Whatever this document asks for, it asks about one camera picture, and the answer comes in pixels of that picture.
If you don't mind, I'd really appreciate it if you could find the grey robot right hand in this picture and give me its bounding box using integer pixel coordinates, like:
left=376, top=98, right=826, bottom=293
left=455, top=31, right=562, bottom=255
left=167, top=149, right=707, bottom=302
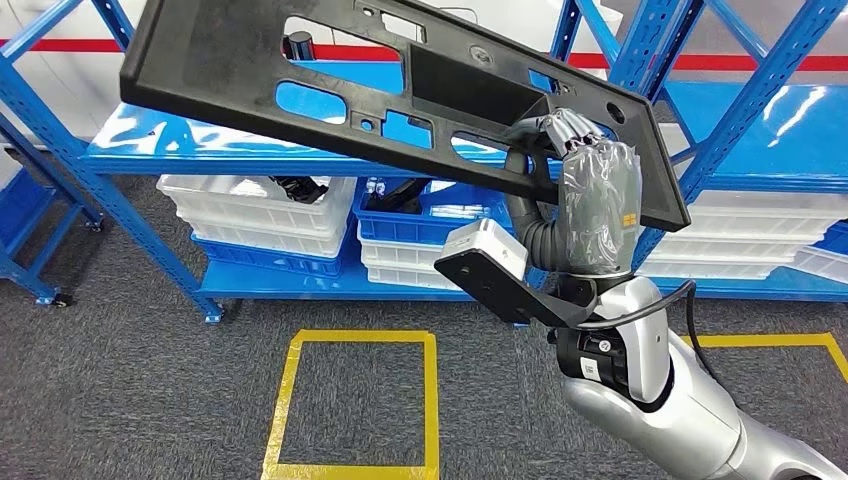
left=506, top=109, right=644, bottom=278

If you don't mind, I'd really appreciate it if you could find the black plastic panel part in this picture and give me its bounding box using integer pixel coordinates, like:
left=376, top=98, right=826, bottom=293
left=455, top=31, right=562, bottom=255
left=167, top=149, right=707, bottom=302
left=119, top=0, right=692, bottom=233

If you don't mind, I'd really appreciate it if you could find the blue metal shelf rack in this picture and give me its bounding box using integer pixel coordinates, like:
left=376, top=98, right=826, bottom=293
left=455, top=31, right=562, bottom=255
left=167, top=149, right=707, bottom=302
left=0, top=0, right=848, bottom=326
left=652, top=0, right=848, bottom=304

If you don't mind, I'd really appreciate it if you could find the black car part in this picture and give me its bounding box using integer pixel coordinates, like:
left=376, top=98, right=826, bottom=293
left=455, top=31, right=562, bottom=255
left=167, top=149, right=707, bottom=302
left=268, top=175, right=331, bottom=205
left=380, top=177, right=433, bottom=215

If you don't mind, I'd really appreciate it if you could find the blue plastic crate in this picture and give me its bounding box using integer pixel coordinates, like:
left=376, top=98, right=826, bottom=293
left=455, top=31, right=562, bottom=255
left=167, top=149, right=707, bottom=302
left=352, top=176, right=517, bottom=248

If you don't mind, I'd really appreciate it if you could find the yellow floor tape square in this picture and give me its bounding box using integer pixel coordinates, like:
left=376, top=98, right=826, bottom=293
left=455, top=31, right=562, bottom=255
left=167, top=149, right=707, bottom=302
left=680, top=333, right=848, bottom=386
left=260, top=329, right=441, bottom=480

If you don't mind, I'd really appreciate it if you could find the black camera bracket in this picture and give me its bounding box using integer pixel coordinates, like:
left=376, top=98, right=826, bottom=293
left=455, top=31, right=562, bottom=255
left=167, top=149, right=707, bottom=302
left=433, top=248, right=601, bottom=331

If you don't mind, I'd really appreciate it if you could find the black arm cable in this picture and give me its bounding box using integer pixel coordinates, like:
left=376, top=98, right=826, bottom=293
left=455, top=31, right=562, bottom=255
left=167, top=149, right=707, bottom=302
left=574, top=279, right=727, bottom=389

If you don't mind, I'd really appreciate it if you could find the black barrier post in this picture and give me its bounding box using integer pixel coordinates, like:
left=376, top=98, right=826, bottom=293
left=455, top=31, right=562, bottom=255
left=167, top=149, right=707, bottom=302
left=282, top=30, right=318, bottom=63

